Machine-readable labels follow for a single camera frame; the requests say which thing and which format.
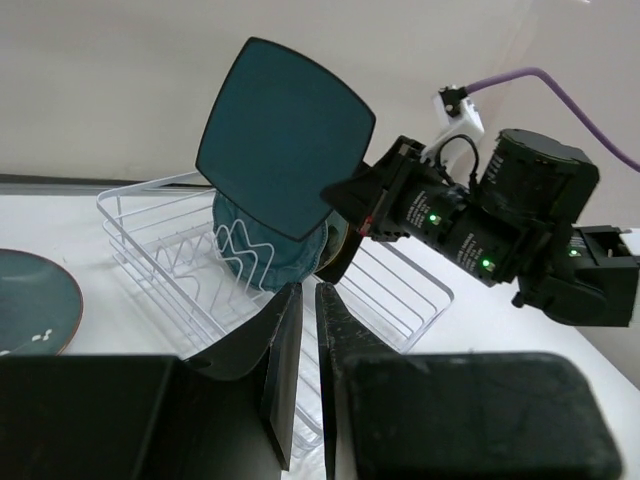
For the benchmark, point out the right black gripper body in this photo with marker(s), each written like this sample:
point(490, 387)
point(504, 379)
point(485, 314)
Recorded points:
point(398, 190)

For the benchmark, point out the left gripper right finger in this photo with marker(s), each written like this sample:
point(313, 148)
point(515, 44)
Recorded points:
point(341, 338)

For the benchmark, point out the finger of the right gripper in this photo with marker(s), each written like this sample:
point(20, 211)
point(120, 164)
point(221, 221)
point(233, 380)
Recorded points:
point(359, 199)

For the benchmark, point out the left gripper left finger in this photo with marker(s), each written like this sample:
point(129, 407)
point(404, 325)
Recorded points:
point(248, 423)

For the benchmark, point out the square black amber plate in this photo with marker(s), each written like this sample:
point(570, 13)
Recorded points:
point(351, 248)

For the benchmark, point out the scalloped teal plate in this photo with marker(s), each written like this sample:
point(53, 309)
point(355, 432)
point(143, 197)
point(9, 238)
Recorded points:
point(259, 256)

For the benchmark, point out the square teal plate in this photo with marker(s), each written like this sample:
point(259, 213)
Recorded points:
point(281, 129)

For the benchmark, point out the round dark teal plate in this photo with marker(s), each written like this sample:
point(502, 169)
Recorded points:
point(41, 305)

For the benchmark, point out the light green floral plate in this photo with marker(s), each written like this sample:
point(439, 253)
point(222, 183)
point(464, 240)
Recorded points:
point(332, 261)

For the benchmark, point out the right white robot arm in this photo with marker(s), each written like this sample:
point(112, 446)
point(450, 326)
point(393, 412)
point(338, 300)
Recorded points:
point(514, 221)

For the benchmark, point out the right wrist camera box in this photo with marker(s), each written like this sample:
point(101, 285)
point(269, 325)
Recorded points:
point(457, 114)

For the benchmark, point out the white wire dish rack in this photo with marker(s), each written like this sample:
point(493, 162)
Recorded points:
point(165, 239)

